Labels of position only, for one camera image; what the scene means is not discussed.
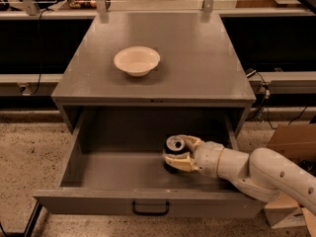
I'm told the white bowl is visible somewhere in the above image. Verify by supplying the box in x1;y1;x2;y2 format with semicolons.
114;46;160;77

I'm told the black cables right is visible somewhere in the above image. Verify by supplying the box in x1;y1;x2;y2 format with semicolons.
245;68;310;130

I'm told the cardboard box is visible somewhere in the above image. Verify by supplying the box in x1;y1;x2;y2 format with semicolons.
264;124;316;237

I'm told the black drawer handle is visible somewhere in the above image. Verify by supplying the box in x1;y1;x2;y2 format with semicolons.
131;201;170;216

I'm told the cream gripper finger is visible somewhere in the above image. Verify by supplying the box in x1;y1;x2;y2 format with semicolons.
163;152;198;172
179;134;202;152

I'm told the grey cabinet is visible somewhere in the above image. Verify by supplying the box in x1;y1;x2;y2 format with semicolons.
52;12;255;129

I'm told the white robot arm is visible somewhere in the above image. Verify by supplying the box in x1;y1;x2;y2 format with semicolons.
163;135;316;214

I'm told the grey open drawer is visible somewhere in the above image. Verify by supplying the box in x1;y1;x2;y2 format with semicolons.
34;107;264;218

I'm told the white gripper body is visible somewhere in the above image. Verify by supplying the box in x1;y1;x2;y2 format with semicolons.
195;141;224;178

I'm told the blue pepsi can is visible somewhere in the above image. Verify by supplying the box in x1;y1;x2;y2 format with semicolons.
162;136;188;175

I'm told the black cable left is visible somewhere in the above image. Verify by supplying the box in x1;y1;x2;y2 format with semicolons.
31;7;50;96

